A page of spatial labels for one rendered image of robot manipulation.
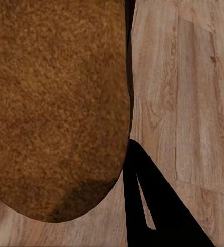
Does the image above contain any sandal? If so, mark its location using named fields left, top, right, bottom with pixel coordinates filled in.
left=0, top=0, right=136, bottom=223

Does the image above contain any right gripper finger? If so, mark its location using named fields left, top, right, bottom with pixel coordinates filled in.
left=123, top=139, right=215, bottom=247

